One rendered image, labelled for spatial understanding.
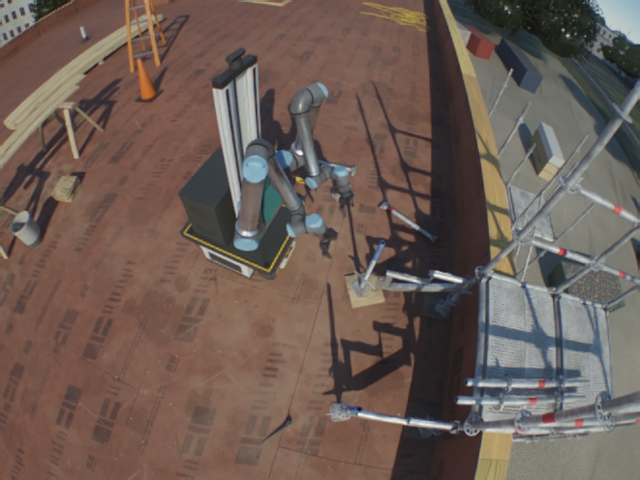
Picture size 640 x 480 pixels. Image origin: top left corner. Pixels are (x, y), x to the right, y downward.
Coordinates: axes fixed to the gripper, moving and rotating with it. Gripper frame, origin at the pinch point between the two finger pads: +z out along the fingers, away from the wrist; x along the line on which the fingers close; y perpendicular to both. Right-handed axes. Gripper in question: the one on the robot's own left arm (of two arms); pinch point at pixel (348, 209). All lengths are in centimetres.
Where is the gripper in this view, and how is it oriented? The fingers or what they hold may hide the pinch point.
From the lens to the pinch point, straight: 226.9
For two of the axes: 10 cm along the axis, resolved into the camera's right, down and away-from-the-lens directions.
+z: 2.1, 7.5, 6.2
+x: 5.1, -6.3, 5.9
